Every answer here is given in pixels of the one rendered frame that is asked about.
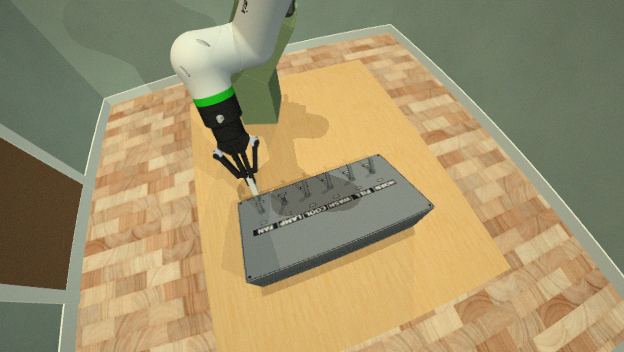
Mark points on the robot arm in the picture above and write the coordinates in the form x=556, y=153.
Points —
x=205, y=59

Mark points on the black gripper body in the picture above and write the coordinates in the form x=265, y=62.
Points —
x=234, y=131

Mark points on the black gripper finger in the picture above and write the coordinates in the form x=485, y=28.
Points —
x=218, y=155
x=250, y=171

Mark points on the grey switch console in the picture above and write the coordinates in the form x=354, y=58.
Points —
x=325, y=217

